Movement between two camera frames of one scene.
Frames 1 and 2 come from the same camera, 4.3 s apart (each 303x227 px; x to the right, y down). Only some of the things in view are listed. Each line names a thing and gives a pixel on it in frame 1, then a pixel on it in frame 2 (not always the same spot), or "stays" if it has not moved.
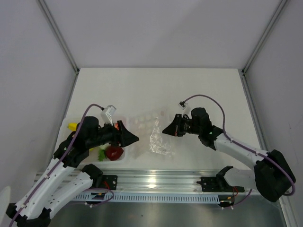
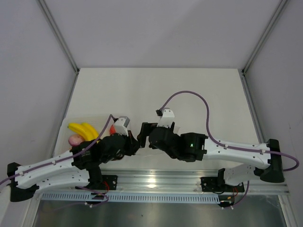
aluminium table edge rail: (166, 181) stays
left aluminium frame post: (59, 34) stays
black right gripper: (174, 128) to (152, 126)
